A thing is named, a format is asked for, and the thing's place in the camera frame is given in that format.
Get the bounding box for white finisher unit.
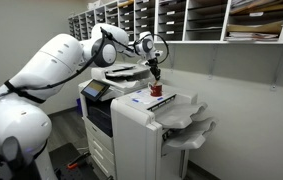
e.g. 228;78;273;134
110;84;217;180

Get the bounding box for white office copier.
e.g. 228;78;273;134
78;63;160;180

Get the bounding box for white shelf bracket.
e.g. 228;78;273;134
208;44;221;81
269;45;283;92

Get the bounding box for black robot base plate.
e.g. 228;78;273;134
48;142;100;180

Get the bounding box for white mail sorter shelf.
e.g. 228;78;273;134
67;0;283;46

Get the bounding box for manila folders pile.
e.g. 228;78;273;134
229;0;283;16

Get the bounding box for stack of papers and folders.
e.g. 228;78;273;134
224;20;283;43

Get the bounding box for copier touchscreen panel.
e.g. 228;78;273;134
80;78;111;102

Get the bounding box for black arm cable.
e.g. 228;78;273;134
3;27;139;101

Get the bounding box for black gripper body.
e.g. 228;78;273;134
147;58;161;72

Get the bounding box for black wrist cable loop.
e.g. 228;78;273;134
132;32;170;65

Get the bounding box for maroon mug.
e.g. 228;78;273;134
147;82;164;98

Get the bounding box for orange handled tool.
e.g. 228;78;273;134
66;151;92;170

